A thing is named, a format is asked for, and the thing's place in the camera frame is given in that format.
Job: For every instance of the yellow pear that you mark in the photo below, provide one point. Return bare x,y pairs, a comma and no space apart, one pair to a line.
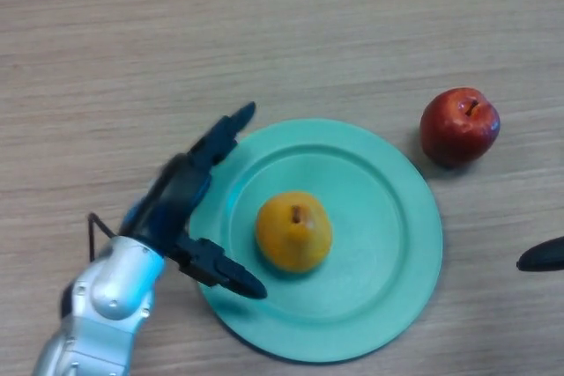
293,237

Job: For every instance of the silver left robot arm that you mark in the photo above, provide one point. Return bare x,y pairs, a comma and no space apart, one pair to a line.
110,305

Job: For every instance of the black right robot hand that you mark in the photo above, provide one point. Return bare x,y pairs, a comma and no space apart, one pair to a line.
544,257

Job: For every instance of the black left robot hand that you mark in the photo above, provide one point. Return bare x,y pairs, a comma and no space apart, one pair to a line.
172,208

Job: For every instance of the red apple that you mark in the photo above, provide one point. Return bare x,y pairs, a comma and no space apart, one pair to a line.
458,134

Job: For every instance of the green round plate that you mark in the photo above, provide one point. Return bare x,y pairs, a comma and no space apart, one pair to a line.
374,226

